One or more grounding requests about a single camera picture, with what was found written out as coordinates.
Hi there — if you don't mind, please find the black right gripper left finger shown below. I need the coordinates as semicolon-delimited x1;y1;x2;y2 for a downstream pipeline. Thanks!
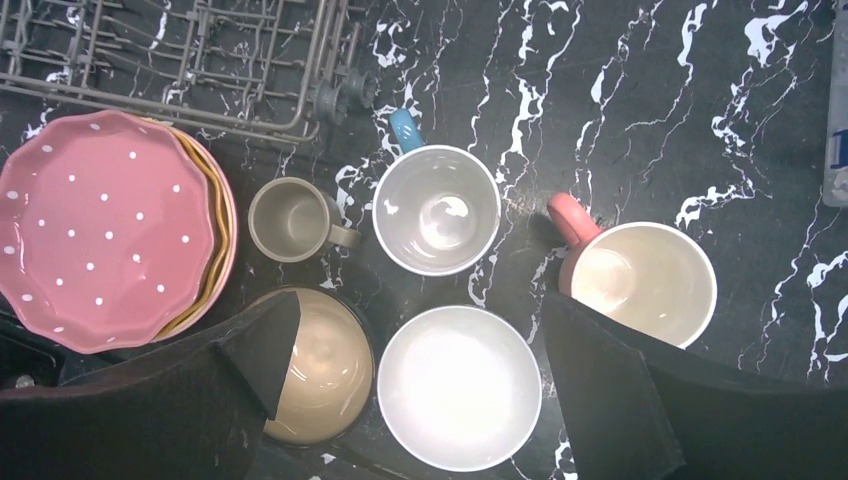
1;292;301;479

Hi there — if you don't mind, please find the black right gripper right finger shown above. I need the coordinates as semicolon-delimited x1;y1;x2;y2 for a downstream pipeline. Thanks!
541;293;847;479

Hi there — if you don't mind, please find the pink handled mug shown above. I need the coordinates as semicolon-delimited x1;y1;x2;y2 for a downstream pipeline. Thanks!
547;192;718;349

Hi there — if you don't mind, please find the teal bowl beige inside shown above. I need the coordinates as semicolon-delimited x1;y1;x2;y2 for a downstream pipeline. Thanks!
253;286;377;447

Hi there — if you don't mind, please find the white bowl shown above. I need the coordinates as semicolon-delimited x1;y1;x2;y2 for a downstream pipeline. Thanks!
376;305;542;473

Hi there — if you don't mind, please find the blue handled mug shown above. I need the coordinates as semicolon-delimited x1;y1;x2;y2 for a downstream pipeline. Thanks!
372;109;502;277

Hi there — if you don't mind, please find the pink polka dot plate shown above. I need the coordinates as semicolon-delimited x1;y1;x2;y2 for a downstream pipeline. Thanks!
1;111;215;354

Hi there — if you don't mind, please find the yellow plate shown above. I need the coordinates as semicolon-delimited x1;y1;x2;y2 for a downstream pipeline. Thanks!
153;125;231;342

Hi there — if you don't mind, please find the small grey cup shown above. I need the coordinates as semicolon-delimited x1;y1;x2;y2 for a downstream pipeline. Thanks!
248;177;361;263

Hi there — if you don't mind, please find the pink bottom plate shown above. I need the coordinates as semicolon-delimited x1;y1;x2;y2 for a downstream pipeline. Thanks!
153;127;238;342

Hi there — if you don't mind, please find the clear plastic parts box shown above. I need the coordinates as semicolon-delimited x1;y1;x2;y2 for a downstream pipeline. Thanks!
822;1;847;208

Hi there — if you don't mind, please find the grey wire dish rack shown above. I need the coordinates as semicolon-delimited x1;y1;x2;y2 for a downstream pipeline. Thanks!
1;1;376;144

